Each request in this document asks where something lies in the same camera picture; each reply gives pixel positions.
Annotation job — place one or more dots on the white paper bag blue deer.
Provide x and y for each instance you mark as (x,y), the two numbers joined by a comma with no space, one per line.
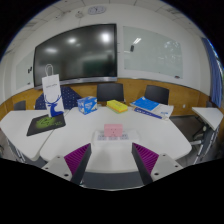
(52,90)

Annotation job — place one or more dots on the large glass whiteboard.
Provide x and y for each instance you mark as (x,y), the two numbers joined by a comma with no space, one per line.
(153,53)

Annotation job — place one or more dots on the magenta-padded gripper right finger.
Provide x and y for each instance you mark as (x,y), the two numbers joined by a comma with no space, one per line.
(148,159)

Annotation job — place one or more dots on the white power strip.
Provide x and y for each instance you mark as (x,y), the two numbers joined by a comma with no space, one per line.
(115,140)

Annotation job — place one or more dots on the black chair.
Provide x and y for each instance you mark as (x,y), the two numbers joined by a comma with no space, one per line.
(156,94)
(110,91)

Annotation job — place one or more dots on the blue curtain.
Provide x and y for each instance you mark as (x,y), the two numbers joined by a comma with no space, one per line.
(215,76)

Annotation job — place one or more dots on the dark blue book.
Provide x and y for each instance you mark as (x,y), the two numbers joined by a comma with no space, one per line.
(148,114)

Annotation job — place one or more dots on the black mouse pad green print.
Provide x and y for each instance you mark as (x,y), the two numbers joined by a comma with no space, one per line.
(45,124)

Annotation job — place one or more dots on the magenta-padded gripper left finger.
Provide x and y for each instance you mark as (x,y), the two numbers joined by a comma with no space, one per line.
(76,159)

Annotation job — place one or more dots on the grey chair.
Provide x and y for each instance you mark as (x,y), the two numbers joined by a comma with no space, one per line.
(20,105)

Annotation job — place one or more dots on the large black wall display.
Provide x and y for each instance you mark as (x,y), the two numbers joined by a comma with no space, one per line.
(76,55)

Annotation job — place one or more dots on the white side table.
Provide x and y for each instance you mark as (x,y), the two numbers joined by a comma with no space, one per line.
(208,116)

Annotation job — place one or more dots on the small glass whiteboard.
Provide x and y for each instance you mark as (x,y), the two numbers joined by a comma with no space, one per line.
(24,71)

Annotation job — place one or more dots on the yellow box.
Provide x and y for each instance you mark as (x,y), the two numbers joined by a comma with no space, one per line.
(116,106)

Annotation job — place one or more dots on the blue tissue box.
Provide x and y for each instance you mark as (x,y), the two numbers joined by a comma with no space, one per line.
(86,105)

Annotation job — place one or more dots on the blue dotted chair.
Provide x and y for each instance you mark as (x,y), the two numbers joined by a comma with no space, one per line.
(70,96)

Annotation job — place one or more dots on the round wall clock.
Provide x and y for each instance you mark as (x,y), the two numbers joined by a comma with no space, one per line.
(96,10)

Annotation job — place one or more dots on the pink charger block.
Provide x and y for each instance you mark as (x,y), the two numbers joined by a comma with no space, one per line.
(113,129)

